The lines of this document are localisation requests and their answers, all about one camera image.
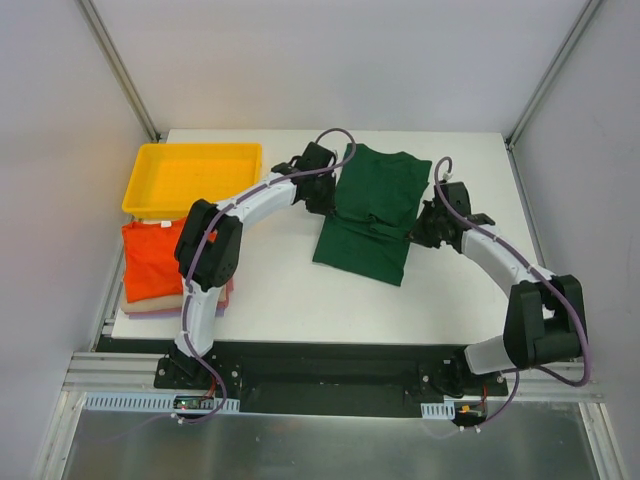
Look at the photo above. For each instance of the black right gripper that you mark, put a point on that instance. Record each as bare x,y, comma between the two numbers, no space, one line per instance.
425,228

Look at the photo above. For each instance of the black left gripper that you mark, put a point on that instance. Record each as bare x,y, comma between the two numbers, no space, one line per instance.
323,195

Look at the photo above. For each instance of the green t-shirt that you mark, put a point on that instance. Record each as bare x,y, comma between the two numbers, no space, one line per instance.
377,199

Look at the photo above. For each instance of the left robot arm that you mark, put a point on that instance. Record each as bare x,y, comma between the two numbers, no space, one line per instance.
209,245

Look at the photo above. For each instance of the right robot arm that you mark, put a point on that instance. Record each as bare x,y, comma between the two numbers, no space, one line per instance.
545,320

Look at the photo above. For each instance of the pink folded t-shirt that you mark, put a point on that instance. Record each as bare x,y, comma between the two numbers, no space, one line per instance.
225,294

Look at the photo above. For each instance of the yellow plastic tray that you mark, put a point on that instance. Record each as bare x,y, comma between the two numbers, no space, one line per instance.
168,178

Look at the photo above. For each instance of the lilac folded t-shirt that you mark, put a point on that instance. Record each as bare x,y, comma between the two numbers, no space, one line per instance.
175,312

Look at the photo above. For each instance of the beige folded t-shirt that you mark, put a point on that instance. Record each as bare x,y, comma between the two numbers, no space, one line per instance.
153,304

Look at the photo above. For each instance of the orange folded t-shirt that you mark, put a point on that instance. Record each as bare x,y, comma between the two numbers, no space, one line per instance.
151,270

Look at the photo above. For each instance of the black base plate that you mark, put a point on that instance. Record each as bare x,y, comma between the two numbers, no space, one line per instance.
365,380

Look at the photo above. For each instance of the right aluminium frame post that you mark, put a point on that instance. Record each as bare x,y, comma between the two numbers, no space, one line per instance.
576,32

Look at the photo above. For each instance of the aluminium frame post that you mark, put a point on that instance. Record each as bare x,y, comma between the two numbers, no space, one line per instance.
108,48
576,32

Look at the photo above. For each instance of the aluminium front rail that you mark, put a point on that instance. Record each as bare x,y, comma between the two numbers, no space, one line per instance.
93,371

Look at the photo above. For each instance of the left aluminium frame post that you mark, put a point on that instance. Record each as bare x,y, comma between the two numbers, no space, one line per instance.
108,48

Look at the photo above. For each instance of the white slotted cable duct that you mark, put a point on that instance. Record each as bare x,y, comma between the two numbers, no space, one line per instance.
158,403

